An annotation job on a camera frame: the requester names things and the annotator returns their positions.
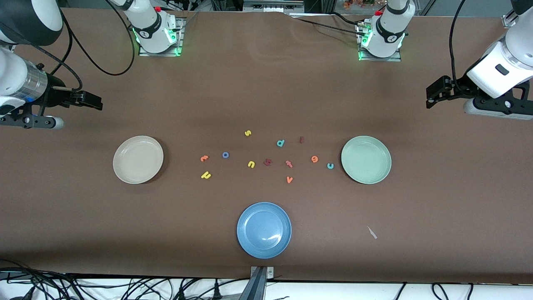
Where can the teal foam letter d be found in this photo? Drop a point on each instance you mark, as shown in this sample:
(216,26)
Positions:
(283,141)

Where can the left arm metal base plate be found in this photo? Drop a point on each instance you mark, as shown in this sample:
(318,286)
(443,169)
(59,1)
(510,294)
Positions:
(377,59)

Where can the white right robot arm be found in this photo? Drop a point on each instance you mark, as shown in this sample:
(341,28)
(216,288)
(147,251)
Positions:
(152,29)

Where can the brown paper table cover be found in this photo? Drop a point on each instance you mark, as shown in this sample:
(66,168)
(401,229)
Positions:
(266,83)

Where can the aluminium frame profile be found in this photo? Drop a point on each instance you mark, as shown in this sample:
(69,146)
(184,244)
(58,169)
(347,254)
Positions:
(509,20)

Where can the green round plate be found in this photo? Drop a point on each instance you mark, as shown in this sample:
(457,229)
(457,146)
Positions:
(366,159)

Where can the blue round plate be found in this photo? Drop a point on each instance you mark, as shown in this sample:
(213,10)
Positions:
(264,230)

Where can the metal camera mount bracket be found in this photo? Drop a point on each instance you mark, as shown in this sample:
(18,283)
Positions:
(260,287)

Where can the grey metal equipment box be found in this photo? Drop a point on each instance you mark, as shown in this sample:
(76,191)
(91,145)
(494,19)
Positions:
(272,6)

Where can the beige round plate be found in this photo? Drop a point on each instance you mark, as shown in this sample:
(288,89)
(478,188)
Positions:
(138,159)

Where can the orange artificial flowers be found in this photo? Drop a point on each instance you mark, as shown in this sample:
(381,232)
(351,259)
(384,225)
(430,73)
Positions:
(358,3)

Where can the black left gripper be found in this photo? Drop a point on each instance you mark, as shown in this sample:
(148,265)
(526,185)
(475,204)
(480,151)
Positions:
(457,88)

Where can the white paper scrap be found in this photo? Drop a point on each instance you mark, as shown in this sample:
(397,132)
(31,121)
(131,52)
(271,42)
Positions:
(372,233)

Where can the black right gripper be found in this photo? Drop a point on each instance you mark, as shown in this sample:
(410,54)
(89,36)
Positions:
(55,92)

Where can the black power plug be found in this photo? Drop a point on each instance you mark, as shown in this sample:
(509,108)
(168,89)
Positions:
(216,291)
(182,294)

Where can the maroon foam letter k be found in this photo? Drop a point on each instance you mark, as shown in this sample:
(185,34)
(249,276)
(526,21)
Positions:
(267,162)

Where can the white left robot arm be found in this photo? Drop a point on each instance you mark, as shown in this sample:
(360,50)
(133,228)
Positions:
(389,33)

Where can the yellow foam letter h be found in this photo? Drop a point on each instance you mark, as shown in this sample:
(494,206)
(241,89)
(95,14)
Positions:
(203,176)

